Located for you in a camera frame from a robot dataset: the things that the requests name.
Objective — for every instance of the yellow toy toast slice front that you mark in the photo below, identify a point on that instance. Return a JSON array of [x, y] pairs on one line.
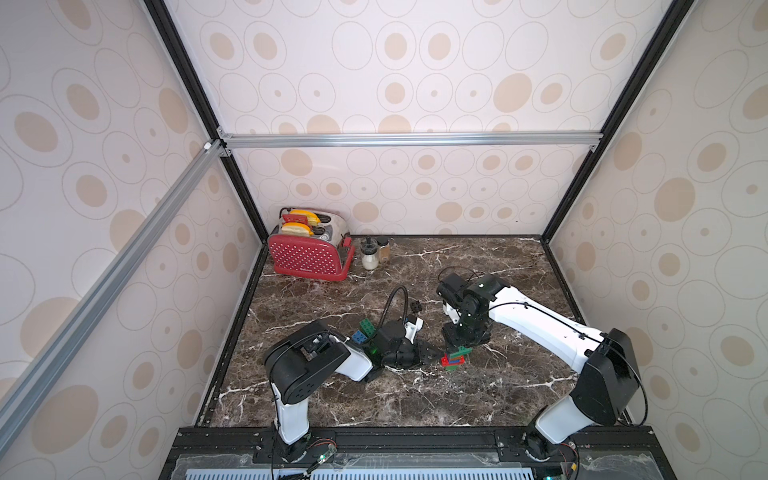
[[296, 229]]

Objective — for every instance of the aluminium horizontal frame bar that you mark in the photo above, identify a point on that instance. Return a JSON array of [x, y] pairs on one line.
[[392, 140]]

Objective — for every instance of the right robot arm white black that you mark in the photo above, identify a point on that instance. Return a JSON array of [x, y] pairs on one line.
[[605, 363]]

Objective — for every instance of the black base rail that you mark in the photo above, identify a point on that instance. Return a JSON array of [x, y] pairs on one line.
[[415, 453]]

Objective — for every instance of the red toy toaster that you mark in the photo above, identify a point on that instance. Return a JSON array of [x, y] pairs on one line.
[[327, 255]]

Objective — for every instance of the light blue long lego brick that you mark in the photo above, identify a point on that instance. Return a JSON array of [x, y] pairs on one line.
[[359, 337]]

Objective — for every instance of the yellow toy toast slice back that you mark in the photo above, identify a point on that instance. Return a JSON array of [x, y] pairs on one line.
[[301, 216]]

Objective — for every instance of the green long lego brick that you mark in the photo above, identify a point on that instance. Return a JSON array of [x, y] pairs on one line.
[[461, 352], [367, 328]]

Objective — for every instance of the aluminium left frame bar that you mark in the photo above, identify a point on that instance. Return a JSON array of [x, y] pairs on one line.
[[39, 378]]

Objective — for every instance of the yellow toy toast slice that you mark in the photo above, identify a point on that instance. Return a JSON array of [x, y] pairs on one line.
[[296, 229], [301, 216]]

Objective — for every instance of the brown pepper shaker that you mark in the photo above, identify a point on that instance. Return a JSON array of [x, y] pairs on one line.
[[384, 249]]

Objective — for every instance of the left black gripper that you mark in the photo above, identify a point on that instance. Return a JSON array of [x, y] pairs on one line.
[[420, 355]]

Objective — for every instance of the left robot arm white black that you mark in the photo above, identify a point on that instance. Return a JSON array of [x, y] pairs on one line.
[[300, 364]]

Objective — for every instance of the white salt shaker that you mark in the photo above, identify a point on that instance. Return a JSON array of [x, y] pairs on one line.
[[370, 254]]

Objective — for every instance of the red long lego brick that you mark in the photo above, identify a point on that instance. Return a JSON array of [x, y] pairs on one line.
[[446, 361]]

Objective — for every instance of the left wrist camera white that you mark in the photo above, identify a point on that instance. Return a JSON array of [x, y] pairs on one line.
[[412, 327]]

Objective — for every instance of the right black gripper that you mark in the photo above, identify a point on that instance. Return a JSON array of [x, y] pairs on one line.
[[458, 336]]

